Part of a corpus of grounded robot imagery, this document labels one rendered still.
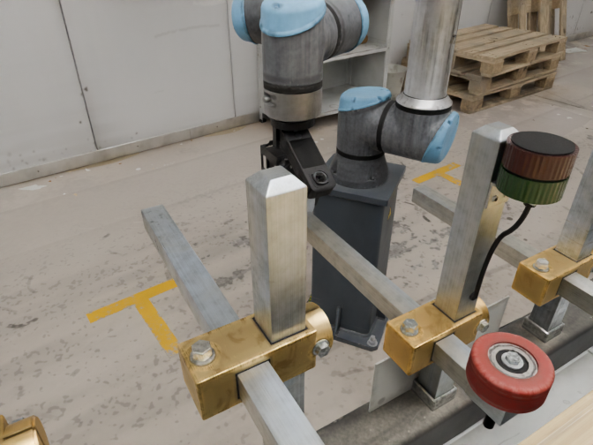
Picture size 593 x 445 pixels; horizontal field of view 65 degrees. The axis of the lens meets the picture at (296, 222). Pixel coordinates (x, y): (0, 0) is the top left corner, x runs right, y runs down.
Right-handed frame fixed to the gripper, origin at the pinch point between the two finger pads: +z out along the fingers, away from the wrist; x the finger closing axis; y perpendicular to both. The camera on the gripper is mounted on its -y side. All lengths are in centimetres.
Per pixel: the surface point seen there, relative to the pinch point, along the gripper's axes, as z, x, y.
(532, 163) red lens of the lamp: -27.7, -1.3, -37.6
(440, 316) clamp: -4.4, -1.5, -31.9
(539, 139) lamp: -28.6, -4.4, -35.8
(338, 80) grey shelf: 65, -191, 257
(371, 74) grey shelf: 55, -204, 231
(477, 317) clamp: -4.0, -5.6, -34.1
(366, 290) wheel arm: -1.8, 1.4, -21.1
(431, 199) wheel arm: -2.7, -23.6, -7.8
